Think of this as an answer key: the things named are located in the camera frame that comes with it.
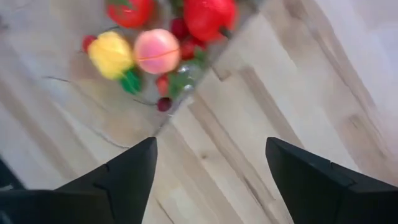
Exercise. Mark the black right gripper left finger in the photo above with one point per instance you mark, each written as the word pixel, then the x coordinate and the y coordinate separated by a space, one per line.
pixel 130 180

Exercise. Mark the orange fruit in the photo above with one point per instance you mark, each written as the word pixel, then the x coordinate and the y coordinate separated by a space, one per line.
pixel 130 12

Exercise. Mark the pink peach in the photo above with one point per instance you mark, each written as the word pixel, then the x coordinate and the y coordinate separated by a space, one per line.
pixel 157 51

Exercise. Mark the yellow lemon with green leaf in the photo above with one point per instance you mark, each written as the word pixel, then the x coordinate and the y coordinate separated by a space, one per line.
pixel 110 54

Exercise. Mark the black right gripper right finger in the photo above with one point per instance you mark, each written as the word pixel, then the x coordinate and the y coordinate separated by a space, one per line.
pixel 304 180

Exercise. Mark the red cherry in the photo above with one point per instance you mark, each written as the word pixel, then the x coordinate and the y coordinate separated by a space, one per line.
pixel 179 28
pixel 164 104
pixel 87 42

